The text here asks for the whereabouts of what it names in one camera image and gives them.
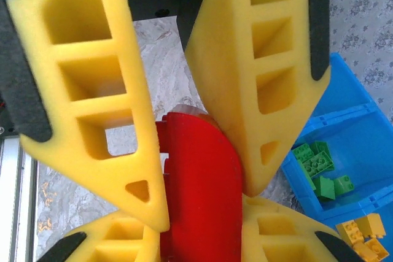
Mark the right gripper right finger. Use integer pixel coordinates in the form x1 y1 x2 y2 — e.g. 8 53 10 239
241 196 365 262

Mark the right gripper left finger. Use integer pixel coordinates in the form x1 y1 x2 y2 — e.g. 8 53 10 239
38 211 162 262

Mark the red curved lego brick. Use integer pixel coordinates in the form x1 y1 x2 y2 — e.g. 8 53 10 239
155 110 246 262

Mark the small green lego brick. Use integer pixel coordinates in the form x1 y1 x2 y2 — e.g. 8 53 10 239
333 175 356 197
310 141 332 156
313 175 336 202

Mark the long green lego brick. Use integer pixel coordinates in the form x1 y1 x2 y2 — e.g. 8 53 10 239
291 144 316 164
302 151 335 180

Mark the small orange lego brick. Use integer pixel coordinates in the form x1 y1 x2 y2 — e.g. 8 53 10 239
357 214 386 239

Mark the blue three-compartment plastic bin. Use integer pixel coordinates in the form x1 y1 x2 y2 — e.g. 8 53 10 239
281 52 393 262

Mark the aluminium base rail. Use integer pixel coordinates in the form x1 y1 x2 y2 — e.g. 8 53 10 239
0 137 38 262

